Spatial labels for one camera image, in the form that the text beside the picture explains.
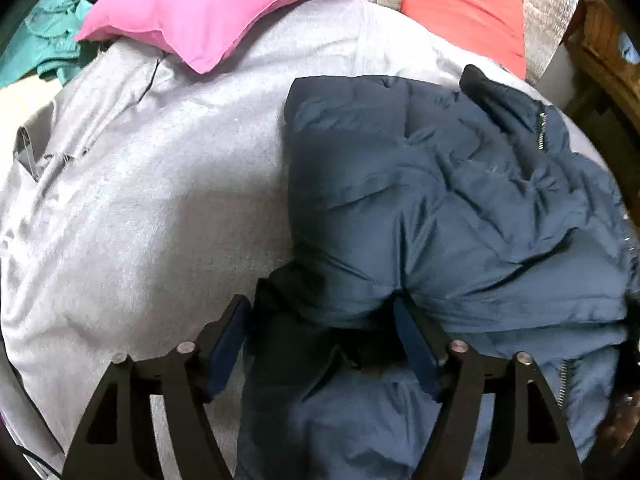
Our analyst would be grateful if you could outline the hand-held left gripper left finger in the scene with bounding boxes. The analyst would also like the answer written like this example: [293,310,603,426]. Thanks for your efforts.
[61,294,253,480]

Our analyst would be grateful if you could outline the wooden bench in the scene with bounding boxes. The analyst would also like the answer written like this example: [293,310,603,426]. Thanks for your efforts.
[565,0,640,161]

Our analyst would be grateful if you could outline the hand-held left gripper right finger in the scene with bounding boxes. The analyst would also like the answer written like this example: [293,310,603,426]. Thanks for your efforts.
[392,295,583,480]

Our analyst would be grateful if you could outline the grey blanket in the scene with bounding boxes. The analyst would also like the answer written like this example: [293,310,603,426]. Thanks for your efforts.
[0,0,611,480]

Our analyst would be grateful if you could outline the navy puffer jacket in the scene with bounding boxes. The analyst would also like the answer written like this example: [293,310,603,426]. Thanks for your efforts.
[235,64,640,480]

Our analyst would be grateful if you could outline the teal garment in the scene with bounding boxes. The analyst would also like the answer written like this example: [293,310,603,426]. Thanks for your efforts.
[0,0,98,88]

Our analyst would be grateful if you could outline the silver foil mat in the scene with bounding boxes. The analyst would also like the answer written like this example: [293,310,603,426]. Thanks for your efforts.
[310,0,586,86]

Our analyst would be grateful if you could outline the red pillow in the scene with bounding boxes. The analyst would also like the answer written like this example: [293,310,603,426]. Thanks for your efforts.
[400,0,531,81]

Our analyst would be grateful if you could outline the pink pillow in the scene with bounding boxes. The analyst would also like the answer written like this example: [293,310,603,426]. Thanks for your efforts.
[75,0,368,75]

